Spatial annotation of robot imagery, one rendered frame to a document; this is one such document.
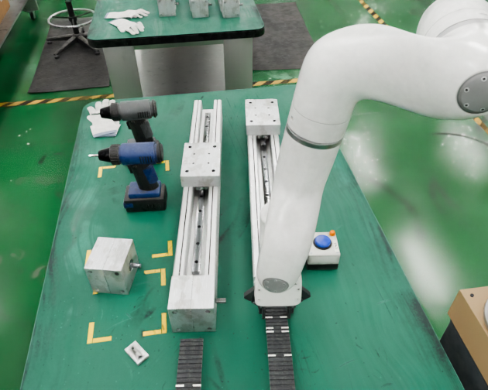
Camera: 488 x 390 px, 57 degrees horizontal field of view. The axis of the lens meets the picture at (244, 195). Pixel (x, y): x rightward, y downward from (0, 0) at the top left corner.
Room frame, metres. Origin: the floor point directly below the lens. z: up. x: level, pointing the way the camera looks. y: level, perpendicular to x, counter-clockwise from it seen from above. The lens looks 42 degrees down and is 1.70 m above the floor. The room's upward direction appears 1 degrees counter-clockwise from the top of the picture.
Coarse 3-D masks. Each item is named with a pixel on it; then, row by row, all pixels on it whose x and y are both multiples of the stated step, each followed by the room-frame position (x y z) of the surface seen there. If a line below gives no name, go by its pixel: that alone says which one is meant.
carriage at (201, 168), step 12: (192, 144) 1.11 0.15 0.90; (204, 144) 1.11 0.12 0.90; (216, 144) 1.11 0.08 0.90; (192, 156) 1.05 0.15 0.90; (204, 156) 1.04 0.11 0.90; (216, 156) 1.04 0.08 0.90; (192, 168) 0.99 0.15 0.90; (204, 168) 0.99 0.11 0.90; (216, 168) 0.99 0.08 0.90; (180, 180) 0.96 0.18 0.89; (192, 180) 0.96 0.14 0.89; (204, 180) 0.96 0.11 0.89; (216, 180) 0.96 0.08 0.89
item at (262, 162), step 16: (256, 144) 1.16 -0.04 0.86; (272, 144) 1.16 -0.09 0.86; (256, 160) 1.07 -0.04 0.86; (272, 160) 1.09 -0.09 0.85; (256, 176) 1.00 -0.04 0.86; (272, 176) 1.04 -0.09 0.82; (256, 192) 0.93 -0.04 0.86; (256, 208) 0.86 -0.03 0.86; (256, 224) 0.80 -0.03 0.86; (256, 240) 0.75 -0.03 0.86; (256, 256) 0.70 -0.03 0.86
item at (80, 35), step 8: (72, 8) 3.87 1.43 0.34; (56, 16) 3.91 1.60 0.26; (72, 16) 3.86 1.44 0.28; (72, 24) 3.86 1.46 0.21; (80, 24) 3.72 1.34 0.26; (80, 32) 3.89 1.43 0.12; (48, 40) 3.90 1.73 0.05; (56, 40) 3.89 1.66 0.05; (72, 40) 3.79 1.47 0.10; (80, 40) 3.81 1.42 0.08; (64, 48) 3.70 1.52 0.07; (96, 48) 3.69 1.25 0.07; (56, 56) 3.61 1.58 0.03
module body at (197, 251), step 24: (192, 120) 1.30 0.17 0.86; (216, 120) 1.30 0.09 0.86; (192, 192) 0.94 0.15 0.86; (216, 192) 0.93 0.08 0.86; (192, 216) 0.88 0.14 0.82; (216, 216) 0.84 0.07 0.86; (192, 240) 0.79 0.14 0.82; (216, 240) 0.75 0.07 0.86; (192, 264) 0.70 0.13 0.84; (216, 264) 0.70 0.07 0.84; (216, 288) 0.65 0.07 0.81
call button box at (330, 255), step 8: (320, 232) 0.80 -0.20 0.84; (328, 232) 0.80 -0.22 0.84; (336, 240) 0.77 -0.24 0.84; (312, 248) 0.74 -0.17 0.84; (320, 248) 0.74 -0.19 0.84; (328, 248) 0.74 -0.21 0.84; (336, 248) 0.74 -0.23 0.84; (312, 256) 0.72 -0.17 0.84; (320, 256) 0.72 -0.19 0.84; (328, 256) 0.72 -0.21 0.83; (336, 256) 0.72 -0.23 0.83; (312, 264) 0.72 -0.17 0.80; (320, 264) 0.72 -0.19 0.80; (328, 264) 0.72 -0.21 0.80; (336, 264) 0.72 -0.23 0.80
